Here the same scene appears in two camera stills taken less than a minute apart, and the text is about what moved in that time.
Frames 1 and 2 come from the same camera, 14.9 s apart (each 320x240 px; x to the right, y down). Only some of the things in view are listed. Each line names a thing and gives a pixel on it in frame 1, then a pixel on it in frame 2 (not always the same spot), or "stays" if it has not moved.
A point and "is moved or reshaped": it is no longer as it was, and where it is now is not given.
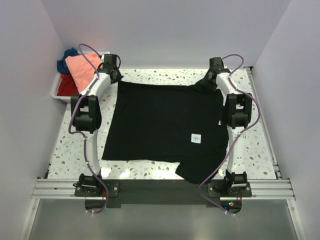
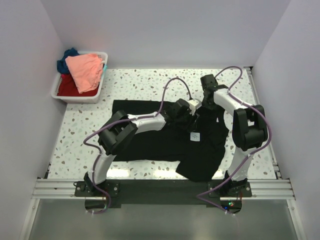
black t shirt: [171, 122] is moved or reshaped
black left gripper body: [118, 74] → [187, 121]
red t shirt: [67, 87] stays
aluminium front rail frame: [261, 189] stays
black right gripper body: [208, 83] → [207, 102]
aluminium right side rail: [277, 170] stays
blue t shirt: [62, 65] stays
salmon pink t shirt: [80, 70] stays
